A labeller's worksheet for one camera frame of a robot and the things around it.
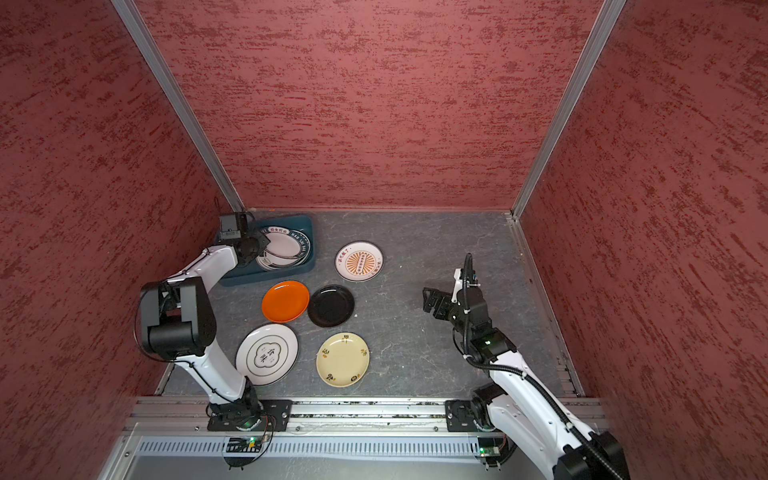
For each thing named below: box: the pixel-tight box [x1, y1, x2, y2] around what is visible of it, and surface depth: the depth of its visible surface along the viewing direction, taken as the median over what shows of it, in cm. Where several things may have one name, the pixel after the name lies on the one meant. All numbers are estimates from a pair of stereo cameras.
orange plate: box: [262, 280, 311, 323], surface depth 96 cm
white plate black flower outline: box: [235, 322, 299, 386], surface depth 85 cm
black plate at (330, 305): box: [307, 284, 355, 327], surface depth 95 cm
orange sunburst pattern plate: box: [334, 240, 384, 282], surface depth 107 cm
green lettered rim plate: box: [256, 226, 311, 270], surface depth 108 cm
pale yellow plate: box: [316, 332, 371, 388], surface depth 85 cm
